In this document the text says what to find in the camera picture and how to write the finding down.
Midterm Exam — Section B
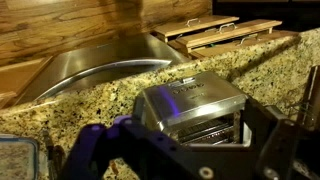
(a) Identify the clear blue-rimmed container lid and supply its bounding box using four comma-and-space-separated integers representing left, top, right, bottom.
0, 134, 38, 180

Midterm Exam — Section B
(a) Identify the black spoon on counter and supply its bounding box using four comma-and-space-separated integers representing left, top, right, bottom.
42, 129, 65, 180

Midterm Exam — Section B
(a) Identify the stainless steel kitchen sink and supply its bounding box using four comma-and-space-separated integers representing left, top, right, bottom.
16, 34, 188, 104

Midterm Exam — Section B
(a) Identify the stainless steel two-slot toaster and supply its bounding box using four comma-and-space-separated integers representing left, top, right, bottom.
132, 72, 248, 145

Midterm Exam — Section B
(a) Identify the open wooden drawer stack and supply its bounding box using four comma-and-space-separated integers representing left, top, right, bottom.
154, 15, 297, 59

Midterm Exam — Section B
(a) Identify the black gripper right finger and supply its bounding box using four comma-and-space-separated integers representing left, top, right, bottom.
244, 98, 320, 180

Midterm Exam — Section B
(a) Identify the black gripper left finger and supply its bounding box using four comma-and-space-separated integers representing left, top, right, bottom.
59, 115, 188, 180

